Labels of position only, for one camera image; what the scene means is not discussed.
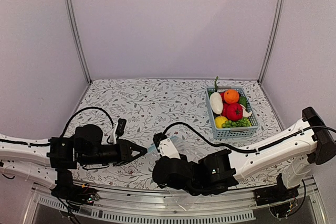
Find right aluminium frame post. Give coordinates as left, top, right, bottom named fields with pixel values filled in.
left=258, top=0, right=285, bottom=85

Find green toy grapes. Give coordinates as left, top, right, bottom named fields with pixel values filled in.
left=222, top=117, right=252, bottom=128

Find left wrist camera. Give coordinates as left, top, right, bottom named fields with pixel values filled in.
left=107, top=118, right=127, bottom=144

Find green toy pepper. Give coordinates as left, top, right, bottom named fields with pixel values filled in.
left=238, top=96, right=247, bottom=108

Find clear zip top bag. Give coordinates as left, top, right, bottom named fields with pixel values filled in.
left=145, top=136, right=208, bottom=211

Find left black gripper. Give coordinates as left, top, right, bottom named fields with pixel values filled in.
left=79, top=139, right=148, bottom=167

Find left aluminium frame post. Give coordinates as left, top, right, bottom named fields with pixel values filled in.
left=64, top=0, right=92, bottom=84

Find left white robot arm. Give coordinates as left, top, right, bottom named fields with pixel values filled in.
left=1, top=124, right=148, bottom=170

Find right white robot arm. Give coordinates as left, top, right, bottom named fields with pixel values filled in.
left=152, top=107, right=335, bottom=201

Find blue plastic basket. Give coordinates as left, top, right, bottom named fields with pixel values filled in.
left=206, top=87, right=258, bottom=139

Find floral table mat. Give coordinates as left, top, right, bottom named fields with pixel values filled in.
left=65, top=79, right=292, bottom=190

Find front aluminium rail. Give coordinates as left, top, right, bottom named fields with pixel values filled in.
left=23, top=177, right=328, bottom=223

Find orange toy fruit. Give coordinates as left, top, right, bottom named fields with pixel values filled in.
left=224, top=89, right=240, bottom=104

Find red toy tomato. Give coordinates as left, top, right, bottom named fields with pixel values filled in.
left=221, top=103, right=243, bottom=122

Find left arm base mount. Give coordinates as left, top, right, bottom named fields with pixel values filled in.
left=51, top=168, right=100, bottom=223

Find white toy garlic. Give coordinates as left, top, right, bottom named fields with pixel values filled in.
left=241, top=105, right=253, bottom=118

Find aluminium frame post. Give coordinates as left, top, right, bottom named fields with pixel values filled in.
left=64, top=0, right=92, bottom=84
left=258, top=0, right=285, bottom=85

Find yellow toy lemon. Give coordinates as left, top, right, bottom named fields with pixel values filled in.
left=215, top=116, right=228, bottom=129

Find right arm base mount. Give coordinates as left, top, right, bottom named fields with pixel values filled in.
left=253, top=173, right=307, bottom=219

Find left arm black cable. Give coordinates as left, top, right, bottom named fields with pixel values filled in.
left=57, top=105, right=115, bottom=141

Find white toy radish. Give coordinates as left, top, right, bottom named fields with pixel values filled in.
left=209, top=76, right=224, bottom=115

